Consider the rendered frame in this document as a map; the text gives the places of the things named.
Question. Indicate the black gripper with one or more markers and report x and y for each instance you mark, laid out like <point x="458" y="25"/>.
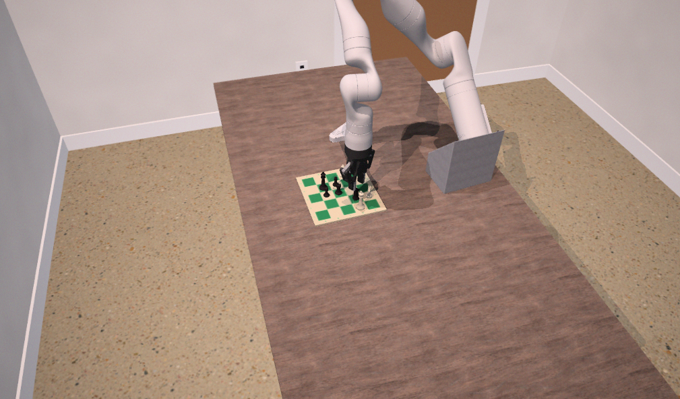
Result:
<point x="356" y="165"/>

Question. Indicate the green and cream chessboard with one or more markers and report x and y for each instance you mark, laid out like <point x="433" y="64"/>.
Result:
<point x="336" y="208"/>

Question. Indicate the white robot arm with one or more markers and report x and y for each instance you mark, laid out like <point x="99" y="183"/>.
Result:
<point x="408" y="16"/>

